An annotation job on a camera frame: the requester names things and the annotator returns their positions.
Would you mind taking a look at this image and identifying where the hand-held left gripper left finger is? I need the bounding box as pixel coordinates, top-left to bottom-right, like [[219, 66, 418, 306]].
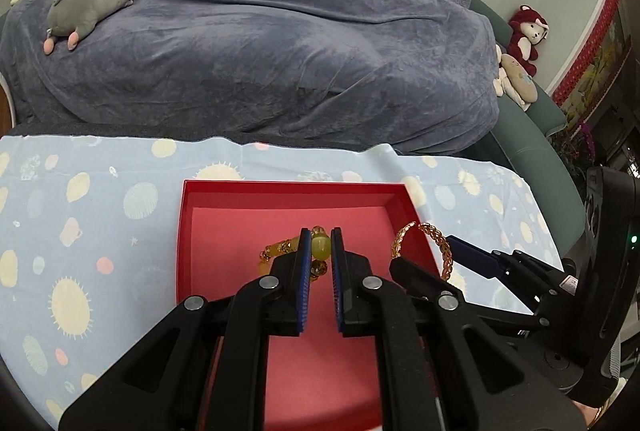
[[58, 227, 313, 431]]

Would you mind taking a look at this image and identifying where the red monkey plush toy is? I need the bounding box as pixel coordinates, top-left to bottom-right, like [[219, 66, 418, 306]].
[[507, 4, 551, 78]]

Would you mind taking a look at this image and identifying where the yellow bead bracelet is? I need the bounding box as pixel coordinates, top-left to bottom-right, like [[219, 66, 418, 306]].
[[258, 225, 333, 283]]

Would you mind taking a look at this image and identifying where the light blue printed tablecloth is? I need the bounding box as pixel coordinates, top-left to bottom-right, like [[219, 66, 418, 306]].
[[0, 133, 563, 431]]

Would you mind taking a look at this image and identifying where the blue-grey blanket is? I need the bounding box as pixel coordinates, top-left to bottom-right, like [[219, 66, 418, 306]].
[[0, 0, 501, 156]]

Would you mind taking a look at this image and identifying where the grey plush toy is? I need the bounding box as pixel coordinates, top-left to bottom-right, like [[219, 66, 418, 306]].
[[42, 0, 138, 56]]

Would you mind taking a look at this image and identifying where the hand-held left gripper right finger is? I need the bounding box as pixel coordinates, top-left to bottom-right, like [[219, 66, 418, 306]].
[[330, 227, 587, 431]]

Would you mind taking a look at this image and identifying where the purple flower plant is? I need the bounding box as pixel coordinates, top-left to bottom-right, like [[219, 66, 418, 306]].
[[550, 121, 601, 182]]

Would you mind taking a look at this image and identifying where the person's right hand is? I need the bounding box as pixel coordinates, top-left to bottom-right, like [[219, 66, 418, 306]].
[[574, 403, 610, 430]]

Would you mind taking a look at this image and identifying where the red jewelry box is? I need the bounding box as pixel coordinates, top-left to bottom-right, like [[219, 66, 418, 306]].
[[176, 180, 453, 431]]

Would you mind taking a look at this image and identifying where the green sofa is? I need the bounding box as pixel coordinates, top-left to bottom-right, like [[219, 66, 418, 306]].
[[470, 0, 586, 262]]

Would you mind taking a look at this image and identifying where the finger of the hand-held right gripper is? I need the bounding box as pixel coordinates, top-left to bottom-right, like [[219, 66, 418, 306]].
[[389, 256, 551, 338], [445, 234, 583, 313]]

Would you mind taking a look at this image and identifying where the red patterned wall banner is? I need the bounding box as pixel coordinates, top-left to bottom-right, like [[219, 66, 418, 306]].
[[550, 0, 626, 106]]

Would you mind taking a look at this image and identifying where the cream plush toy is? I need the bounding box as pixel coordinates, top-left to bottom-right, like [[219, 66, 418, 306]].
[[492, 45, 537, 112]]

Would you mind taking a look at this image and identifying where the gold twisted bangle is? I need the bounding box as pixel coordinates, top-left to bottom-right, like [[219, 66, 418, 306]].
[[391, 221, 456, 283]]

